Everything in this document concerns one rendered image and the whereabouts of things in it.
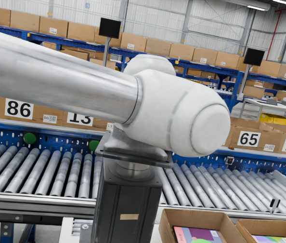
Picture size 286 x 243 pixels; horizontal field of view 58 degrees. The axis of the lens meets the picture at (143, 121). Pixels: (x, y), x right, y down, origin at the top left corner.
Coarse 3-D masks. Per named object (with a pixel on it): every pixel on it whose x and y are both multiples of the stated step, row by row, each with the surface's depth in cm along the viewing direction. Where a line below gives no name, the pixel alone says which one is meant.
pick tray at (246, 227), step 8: (240, 224) 106; (248, 224) 110; (256, 224) 111; (264, 224) 112; (272, 224) 112; (280, 224) 113; (240, 232) 105; (248, 232) 100; (256, 232) 112; (264, 232) 113; (272, 232) 114; (280, 232) 115; (248, 240) 100
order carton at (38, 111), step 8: (0, 104) 157; (0, 112) 158; (40, 112) 161; (48, 112) 162; (56, 112) 163; (16, 120) 161; (24, 120) 161; (32, 120) 162; (40, 120) 163; (56, 120) 164
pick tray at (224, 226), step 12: (168, 216) 107; (180, 216) 108; (192, 216) 109; (204, 216) 110; (216, 216) 111; (228, 216) 108; (168, 228) 96; (204, 228) 111; (216, 228) 112; (228, 228) 107; (168, 240) 94; (228, 240) 106; (240, 240) 98
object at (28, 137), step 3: (24, 135) 157; (27, 135) 157; (30, 135) 157; (33, 135) 157; (24, 138) 157; (27, 138) 157; (30, 138) 157; (33, 138) 158; (27, 141) 158; (30, 141) 158; (33, 141) 158
